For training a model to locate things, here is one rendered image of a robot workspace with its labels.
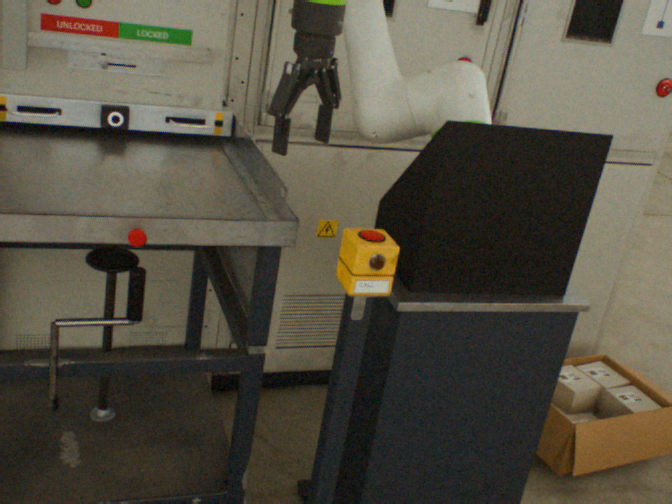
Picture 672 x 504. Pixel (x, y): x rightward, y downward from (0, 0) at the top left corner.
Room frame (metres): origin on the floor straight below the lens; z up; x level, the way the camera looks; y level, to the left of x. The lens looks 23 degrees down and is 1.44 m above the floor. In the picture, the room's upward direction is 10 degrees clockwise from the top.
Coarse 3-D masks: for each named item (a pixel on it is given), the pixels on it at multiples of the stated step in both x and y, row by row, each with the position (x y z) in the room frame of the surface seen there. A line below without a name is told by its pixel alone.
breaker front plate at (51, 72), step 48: (0, 0) 1.74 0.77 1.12; (96, 0) 1.81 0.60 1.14; (144, 0) 1.85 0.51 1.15; (192, 0) 1.89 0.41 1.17; (0, 48) 1.74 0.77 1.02; (48, 48) 1.77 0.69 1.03; (192, 48) 1.89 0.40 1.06; (48, 96) 1.77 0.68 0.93; (96, 96) 1.81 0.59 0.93; (144, 96) 1.85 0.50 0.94; (192, 96) 1.90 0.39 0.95
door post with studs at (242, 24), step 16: (240, 0) 2.13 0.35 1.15; (240, 16) 2.13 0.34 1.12; (240, 32) 2.13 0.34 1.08; (240, 48) 2.14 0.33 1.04; (240, 64) 2.14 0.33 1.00; (240, 80) 2.14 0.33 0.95; (224, 96) 2.13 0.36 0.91; (240, 96) 2.14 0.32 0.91; (240, 112) 2.14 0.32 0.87; (208, 304) 2.13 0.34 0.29; (208, 320) 2.14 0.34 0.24; (208, 336) 2.14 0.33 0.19
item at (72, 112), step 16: (16, 96) 1.74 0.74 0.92; (32, 96) 1.75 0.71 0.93; (32, 112) 1.75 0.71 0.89; (48, 112) 1.76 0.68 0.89; (64, 112) 1.78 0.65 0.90; (80, 112) 1.79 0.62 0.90; (96, 112) 1.80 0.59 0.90; (144, 112) 1.84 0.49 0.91; (160, 112) 1.86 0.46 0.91; (176, 112) 1.87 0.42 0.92; (192, 112) 1.88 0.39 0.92; (224, 112) 1.91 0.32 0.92; (144, 128) 1.84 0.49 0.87; (160, 128) 1.86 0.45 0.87; (176, 128) 1.87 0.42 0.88; (192, 128) 1.89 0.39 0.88; (224, 128) 1.92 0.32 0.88
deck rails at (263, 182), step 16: (240, 128) 1.87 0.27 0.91; (224, 144) 1.90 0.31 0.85; (240, 144) 1.85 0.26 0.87; (256, 144) 1.73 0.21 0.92; (240, 160) 1.80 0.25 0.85; (256, 160) 1.71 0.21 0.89; (240, 176) 1.69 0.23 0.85; (256, 176) 1.69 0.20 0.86; (272, 176) 1.59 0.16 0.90; (256, 192) 1.61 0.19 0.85; (272, 192) 1.57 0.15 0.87; (272, 208) 1.54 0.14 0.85
